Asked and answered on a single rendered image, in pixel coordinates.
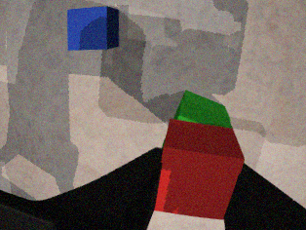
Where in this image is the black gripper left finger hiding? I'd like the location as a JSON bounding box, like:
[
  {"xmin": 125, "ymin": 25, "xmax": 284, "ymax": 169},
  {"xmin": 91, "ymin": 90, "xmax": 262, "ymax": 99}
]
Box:
[{"xmin": 0, "ymin": 147, "xmax": 164, "ymax": 230}]

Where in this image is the red block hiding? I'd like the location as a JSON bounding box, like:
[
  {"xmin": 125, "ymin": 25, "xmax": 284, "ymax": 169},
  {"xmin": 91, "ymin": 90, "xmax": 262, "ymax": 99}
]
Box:
[{"xmin": 156, "ymin": 119, "xmax": 245, "ymax": 220}]

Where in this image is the green block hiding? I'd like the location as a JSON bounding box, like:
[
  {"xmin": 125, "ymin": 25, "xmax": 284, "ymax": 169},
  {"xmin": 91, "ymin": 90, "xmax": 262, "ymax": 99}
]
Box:
[
  {"xmin": 183, "ymin": 91, "xmax": 229, "ymax": 118},
  {"xmin": 174, "ymin": 98, "xmax": 232, "ymax": 130}
]

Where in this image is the blue block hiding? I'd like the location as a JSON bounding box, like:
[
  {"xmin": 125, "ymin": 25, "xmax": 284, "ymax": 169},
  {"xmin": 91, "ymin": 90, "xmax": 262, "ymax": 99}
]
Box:
[{"xmin": 67, "ymin": 6, "xmax": 119, "ymax": 52}]

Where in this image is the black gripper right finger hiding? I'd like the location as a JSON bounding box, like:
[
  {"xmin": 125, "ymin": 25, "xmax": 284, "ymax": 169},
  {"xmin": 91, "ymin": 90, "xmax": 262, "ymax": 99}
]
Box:
[{"xmin": 224, "ymin": 163, "xmax": 306, "ymax": 230}]

